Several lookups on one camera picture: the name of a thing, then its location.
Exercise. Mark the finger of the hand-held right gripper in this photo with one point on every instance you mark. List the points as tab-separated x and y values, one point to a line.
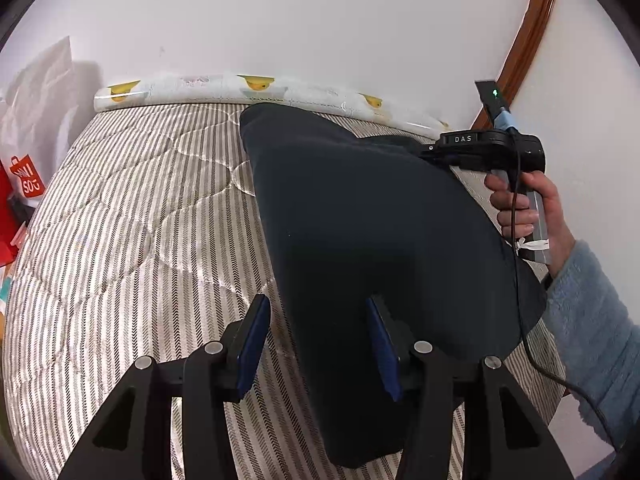
440	156

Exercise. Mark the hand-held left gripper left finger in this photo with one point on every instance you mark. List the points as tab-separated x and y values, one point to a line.
252	350

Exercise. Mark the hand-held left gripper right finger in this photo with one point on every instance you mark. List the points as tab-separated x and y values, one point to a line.
385	350

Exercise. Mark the black t-shirt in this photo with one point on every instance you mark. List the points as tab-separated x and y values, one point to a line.
350	220

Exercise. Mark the person's right forearm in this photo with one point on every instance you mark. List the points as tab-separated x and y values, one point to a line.
595	335

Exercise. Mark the person's right hand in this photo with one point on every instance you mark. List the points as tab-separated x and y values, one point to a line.
552	215

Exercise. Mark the striped quilted mattress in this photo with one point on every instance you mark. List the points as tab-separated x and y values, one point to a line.
125	240

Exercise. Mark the duck print plastic roll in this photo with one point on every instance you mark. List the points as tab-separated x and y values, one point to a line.
225	91

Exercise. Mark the red paper bag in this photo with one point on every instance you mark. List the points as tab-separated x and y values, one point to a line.
4	195

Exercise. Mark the white shopping bag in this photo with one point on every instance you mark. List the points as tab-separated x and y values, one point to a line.
45	105

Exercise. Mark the wooden door frame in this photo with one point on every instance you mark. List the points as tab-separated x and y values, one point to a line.
530	40

